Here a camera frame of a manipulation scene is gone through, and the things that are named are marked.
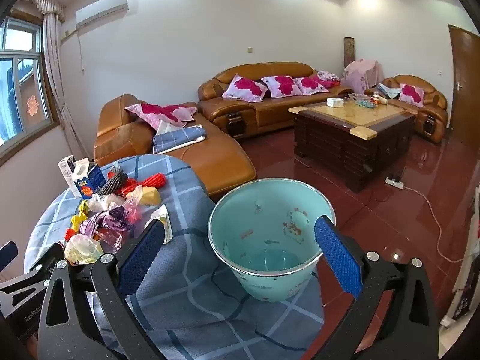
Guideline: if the pink floral pillow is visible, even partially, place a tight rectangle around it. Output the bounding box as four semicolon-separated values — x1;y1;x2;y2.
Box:
260;76;302;98
125;103;198;131
398;83;426;106
292;77;330;94
222;75;269;103

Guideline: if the rolled brown mat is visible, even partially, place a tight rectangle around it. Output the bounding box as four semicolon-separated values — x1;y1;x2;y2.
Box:
343;37;356;69

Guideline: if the brown leather chaise sofa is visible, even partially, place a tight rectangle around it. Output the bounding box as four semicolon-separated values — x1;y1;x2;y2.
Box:
93;95;257;201

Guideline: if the pink floral cloth cover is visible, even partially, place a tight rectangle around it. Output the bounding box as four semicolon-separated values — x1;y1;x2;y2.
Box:
344;59;384;89

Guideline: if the brown leather armchair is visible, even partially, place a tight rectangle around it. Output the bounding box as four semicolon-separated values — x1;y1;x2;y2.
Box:
364;75;449;144

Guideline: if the blue paper carton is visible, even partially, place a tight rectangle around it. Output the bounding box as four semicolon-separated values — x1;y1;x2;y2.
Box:
71;158;107;200

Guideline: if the folded blue plaid cloth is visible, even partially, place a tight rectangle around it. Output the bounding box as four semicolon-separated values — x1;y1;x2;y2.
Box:
152;120;207;155

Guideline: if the teal waste bin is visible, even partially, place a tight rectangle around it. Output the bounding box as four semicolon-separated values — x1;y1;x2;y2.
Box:
208;177;336;302

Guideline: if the black foam fruit net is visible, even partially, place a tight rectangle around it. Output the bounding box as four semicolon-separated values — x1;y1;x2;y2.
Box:
98;170;128;196

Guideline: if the brown wooden door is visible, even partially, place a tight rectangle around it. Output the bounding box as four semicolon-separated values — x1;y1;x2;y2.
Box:
448;24;480;158

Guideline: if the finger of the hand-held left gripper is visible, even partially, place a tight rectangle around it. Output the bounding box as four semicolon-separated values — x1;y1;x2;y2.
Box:
0;242;19;272
23;242;68;284

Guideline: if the yellow wrapper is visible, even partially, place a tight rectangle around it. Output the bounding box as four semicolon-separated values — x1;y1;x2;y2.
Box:
70;200;91;231

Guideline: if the white torn packet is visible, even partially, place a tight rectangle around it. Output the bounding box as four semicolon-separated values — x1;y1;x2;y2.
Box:
144;205;172;242

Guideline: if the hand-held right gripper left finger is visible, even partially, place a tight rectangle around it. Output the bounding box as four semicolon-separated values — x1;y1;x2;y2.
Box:
37;217;167;360

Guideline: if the black cable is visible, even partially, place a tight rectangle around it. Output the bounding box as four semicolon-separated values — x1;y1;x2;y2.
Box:
344;161;404;222

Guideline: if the white power cable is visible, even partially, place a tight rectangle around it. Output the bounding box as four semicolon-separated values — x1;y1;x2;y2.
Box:
403;184;467;264

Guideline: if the light blue cloth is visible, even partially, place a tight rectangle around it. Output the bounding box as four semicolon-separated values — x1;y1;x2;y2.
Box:
376;83;402;100

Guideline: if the blue plaid tablecloth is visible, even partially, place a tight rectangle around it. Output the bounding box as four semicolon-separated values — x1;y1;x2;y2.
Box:
24;154;325;360

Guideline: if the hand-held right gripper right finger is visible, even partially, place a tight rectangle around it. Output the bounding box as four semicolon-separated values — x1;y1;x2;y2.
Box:
314;215;439;360

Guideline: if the pale yellow sponge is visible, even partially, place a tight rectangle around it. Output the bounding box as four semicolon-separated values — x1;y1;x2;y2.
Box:
125;185;161;206

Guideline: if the white cardboard box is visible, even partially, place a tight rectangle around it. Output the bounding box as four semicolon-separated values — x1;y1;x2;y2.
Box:
57;155;81;197

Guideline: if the white air conditioner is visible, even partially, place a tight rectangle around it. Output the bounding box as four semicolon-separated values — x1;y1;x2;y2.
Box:
76;0;129;28

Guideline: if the beige curtain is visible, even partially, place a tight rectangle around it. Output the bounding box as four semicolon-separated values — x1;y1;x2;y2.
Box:
19;0;88;160

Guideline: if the sliding glass window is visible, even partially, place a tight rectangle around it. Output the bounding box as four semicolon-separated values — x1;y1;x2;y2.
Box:
0;17;61;158

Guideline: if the white and yellow plastic bag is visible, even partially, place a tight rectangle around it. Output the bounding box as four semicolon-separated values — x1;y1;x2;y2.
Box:
64;233;104;265

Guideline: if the dark wooden coffee table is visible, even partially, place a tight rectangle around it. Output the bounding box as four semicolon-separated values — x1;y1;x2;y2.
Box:
288;100;417;194

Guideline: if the purple wrapper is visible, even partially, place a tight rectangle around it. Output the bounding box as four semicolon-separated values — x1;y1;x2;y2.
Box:
80;206;132;239

